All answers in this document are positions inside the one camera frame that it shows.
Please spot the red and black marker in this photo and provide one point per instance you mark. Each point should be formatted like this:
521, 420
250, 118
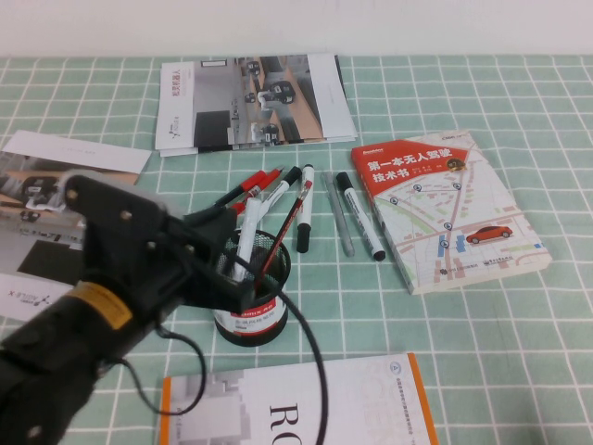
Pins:
252, 181

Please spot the red white driving book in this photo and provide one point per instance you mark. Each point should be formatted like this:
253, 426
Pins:
440, 208

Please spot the green checked tablecloth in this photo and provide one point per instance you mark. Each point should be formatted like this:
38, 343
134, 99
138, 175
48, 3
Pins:
463, 347

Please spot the white orange robotics book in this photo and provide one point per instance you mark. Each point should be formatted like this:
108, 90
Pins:
370, 408

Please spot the AgileX office photo brochure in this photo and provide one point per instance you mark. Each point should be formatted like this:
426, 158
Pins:
350, 125
259, 102
92, 153

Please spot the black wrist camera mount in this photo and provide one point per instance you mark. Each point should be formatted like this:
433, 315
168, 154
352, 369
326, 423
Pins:
116, 222

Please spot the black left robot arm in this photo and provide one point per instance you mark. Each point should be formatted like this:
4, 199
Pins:
46, 361

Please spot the red gel pen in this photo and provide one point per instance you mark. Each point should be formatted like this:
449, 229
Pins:
268, 178

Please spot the black mesh pen holder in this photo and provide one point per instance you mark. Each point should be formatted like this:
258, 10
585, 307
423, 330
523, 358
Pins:
259, 324

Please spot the white marker black cap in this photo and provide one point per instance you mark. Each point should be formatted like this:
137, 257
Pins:
359, 213
278, 190
305, 204

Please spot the all white marker pen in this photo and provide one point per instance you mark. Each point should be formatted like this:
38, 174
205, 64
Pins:
248, 232

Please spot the red pencil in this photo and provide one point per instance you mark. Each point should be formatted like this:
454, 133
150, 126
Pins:
289, 218

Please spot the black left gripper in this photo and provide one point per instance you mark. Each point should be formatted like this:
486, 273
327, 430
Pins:
204, 278

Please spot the clear grey pen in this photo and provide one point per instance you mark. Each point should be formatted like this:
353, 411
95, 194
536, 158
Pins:
338, 213

